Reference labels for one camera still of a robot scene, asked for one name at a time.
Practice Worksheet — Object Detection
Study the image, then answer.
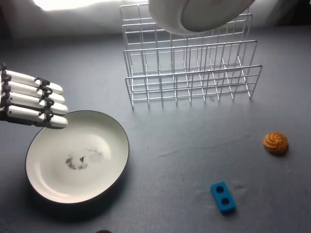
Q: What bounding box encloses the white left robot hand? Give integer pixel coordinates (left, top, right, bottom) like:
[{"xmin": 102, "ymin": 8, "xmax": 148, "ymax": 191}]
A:
[{"xmin": 0, "ymin": 62, "xmax": 69, "ymax": 130}]

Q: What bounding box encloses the white plate thin dark rim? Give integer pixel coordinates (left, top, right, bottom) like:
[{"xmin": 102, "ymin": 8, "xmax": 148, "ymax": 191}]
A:
[
  {"xmin": 25, "ymin": 110, "xmax": 131, "ymax": 204},
  {"xmin": 148, "ymin": 0, "xmax": 256, "ymax": 34}
]

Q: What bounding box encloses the blue block with two holes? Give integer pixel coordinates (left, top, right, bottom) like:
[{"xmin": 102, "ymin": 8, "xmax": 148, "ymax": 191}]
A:
[{"xmin": 210, "ymin": 181, "xmax": 237, "ymax": 215}]

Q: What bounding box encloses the orange swirl cookie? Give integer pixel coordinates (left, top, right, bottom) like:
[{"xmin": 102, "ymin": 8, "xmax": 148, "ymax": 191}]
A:
[{"xmin": 263, "ymin": 132, "xmax": 290, "ymax": 156}]

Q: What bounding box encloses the silver wire plate rack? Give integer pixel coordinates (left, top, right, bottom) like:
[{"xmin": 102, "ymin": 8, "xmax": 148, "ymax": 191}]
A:
[{"xmin": 120, "ymin": 3, "xmax": 263, "ymax": 110}]

